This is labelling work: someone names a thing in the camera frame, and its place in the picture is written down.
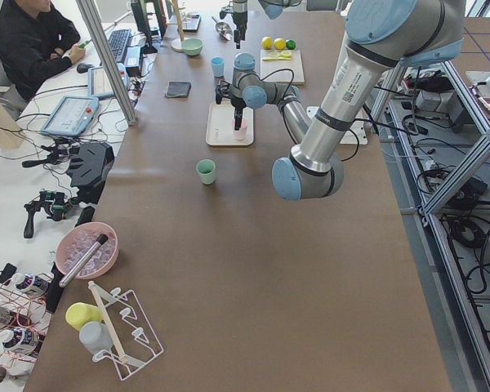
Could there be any blue teach pendant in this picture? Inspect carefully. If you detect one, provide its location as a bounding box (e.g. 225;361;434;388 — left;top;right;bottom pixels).
87;63;130;100
40;96;100;137

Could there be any grey folded cloth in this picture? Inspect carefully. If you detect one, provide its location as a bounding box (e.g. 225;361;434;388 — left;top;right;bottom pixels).
165;81;191;98

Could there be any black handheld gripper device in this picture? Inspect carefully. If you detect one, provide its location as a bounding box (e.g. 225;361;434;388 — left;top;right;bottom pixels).
23;189;78;238

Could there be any blue teach pendant front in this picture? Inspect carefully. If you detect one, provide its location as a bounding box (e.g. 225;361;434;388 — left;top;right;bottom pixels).
40;96;100;137

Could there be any computer mouse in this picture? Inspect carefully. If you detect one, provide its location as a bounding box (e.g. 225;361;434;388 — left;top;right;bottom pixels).
76;63;95;74

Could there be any pink cup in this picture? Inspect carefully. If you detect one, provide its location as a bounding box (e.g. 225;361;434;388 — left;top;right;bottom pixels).
233;119;248;141

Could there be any whole yellow lemon upper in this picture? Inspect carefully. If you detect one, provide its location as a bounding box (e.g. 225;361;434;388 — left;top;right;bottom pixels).
261;36;273;50

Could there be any green bowl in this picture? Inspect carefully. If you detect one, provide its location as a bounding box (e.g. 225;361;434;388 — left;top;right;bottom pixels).
181;38;203;56

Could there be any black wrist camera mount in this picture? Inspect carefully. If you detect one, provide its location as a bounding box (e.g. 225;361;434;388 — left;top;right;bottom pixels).
215;80;231;105

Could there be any green cup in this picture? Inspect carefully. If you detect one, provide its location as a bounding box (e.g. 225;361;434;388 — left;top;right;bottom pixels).
196;158;216;185

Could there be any bamboo cutting board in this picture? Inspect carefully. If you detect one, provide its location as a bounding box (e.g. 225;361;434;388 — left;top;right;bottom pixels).
259;49;305;86

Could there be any blue teach pendant rear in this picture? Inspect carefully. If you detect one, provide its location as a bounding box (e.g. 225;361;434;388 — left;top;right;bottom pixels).
87;63;130;100

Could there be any yellow cup on rack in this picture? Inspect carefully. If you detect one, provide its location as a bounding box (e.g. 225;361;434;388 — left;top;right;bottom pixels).
65;302;103;331

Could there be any wooden stand base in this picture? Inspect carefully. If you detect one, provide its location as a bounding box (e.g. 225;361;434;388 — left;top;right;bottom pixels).
171;38;184;52

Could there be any seated person in black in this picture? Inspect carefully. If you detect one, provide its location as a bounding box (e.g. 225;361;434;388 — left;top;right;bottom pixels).
0;0;86;101

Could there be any beige rabbit tray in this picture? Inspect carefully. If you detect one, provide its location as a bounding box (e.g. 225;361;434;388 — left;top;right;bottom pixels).
206;102;254;147

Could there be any whole yellow lemon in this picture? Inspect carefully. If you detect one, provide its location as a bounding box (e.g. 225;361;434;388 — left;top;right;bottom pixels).
261;36;273;50
273;38;287;51

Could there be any blue cup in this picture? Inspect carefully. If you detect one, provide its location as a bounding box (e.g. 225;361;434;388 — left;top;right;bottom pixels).
211;56;225;78

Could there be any pink ice bowl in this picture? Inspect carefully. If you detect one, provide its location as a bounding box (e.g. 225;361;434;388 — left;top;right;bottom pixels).
56;221;121;281

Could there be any grey cup on rack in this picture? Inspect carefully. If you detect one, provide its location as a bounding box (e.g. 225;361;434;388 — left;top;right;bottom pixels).
79;321;114;354

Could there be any whole yellow lemon lower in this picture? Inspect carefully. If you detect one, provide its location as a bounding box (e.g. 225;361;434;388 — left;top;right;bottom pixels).
273;38;287;51

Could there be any aluminium frame post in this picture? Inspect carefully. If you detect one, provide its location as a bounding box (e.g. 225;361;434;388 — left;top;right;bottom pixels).
76;0;137;126

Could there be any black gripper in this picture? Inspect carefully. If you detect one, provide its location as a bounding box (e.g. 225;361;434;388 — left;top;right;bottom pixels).
232;2;248;33
228;84;245;131

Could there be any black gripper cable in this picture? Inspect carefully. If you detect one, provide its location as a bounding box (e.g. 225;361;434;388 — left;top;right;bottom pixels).
261;68;300;119

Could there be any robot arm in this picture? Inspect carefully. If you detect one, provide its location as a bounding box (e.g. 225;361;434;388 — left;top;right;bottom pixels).
228;1;466;200
231;0;298;49

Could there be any black plastic bracket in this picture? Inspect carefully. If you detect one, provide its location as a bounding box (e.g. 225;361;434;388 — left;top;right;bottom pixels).
66;142;114;204

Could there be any white wire cup rack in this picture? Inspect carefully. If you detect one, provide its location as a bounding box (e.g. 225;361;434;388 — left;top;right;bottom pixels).
92;282;164;381

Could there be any wooden rack handle bar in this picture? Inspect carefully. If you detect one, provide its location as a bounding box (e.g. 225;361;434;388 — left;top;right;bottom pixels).
88;281;128;363

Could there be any black keyboard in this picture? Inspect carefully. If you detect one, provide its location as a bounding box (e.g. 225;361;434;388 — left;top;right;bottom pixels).
108;29;131;63

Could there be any yellow plastic knife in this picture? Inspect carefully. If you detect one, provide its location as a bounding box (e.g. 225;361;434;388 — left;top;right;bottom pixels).
261;56;292;61

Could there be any metal scoop in ice bowl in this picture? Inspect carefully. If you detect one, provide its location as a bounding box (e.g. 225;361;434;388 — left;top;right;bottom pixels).
58;234;109;288

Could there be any green lime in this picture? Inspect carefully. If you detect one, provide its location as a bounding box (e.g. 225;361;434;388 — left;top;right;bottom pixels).
286;39;296;50

